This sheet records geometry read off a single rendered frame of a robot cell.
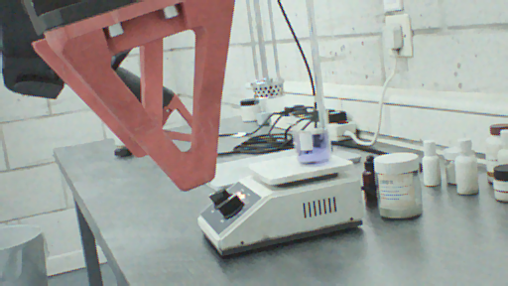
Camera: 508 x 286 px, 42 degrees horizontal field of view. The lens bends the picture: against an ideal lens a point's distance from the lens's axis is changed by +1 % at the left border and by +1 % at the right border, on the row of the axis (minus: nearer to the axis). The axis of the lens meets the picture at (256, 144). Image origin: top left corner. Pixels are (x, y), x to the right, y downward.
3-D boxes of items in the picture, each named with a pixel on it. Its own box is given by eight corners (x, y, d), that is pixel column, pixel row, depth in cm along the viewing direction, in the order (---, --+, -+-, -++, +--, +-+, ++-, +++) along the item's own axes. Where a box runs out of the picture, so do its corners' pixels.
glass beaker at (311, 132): (338, 167, 87) (331, 106, 86) (298, 173, 87) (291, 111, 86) (328, 158, 93) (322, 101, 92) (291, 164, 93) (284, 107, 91)
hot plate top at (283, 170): (270, 186, 84) (269, 179, 84) (244, 170, 95) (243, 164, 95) (356, 169, 87) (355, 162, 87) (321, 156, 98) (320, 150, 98)
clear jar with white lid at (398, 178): (382, 208, 96) (376, 154, 94) (425, 207, 94) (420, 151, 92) (375, 220, 90) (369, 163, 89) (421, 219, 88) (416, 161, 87)
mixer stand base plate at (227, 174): (217, 192, 119) (216, 186, 118) (189, 174, 137) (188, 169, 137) (364, 160, 128) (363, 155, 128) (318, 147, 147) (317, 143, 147)
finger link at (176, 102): (207, 113, 97) (153, 80, 94) (219, 119, 91) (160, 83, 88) (185, 154, 97) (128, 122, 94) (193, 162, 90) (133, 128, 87)
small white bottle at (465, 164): (483, 192, 97) (479, 138, 96) (467, 197, 96) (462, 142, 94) (468, 189, 100) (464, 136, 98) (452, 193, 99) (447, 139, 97)
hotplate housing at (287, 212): (220, 260, 83) (211, 198, 81) (198, 232, 95) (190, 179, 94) (382, 223, 88) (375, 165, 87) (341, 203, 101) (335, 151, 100)
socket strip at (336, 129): (336, 142, 151) (334, 123, 150) (271, 126, 188) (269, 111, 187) (357, 138, 152) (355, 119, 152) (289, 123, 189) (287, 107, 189)
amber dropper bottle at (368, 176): (371, 204, 99) (366, 157, 97) (360, 200, 101) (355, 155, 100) (388, 199, 100) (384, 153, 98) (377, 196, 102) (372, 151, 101)
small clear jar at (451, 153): (465, 187, 101) (463, 153, 100) (440, 184, 105) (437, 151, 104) (482, 179, 104) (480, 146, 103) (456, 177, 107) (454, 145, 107)
